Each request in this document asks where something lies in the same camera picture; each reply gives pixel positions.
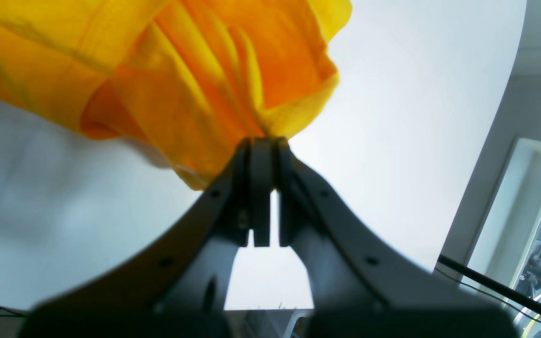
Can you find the yellow Smile T-shirt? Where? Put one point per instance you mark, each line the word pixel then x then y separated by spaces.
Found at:
pixel 192 78

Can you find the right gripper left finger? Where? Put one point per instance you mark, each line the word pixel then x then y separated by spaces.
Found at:
pixel 177 286

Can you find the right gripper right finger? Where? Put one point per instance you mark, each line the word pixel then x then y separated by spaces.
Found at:
pixel 361 287

